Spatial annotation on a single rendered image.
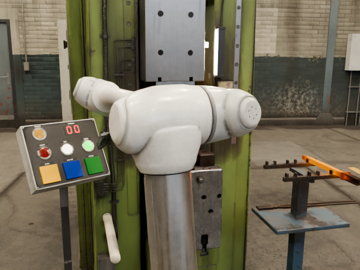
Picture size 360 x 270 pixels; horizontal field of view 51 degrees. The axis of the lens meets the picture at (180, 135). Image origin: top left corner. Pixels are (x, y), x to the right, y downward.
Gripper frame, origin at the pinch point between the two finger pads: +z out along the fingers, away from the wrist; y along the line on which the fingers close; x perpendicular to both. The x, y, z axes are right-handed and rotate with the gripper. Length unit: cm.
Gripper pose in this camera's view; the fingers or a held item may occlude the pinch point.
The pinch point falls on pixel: (102, 143)
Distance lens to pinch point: 164.2
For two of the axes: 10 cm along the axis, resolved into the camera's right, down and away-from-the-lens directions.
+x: -3.2, -9.3, 1.9
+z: -5.6, 3.5, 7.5
